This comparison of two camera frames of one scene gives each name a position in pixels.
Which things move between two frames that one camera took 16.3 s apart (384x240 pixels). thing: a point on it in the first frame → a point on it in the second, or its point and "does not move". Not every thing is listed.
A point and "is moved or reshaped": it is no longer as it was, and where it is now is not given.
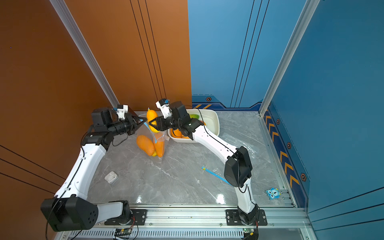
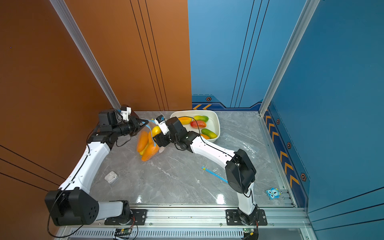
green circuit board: (123, 232) does not move
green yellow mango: (194, 116) → (203, 118)
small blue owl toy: (273, 193) does not move
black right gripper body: (171, 123) → (167, 138)
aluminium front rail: (284, 223) does not move
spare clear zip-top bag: (217, 167) does not move
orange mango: (159, 140) is moved or reshaped
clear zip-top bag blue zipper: (150, 142) is moved or reshaped
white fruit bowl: (209, 118) does not move
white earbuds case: (111, 177) does not move
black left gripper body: (127, 126) does not move
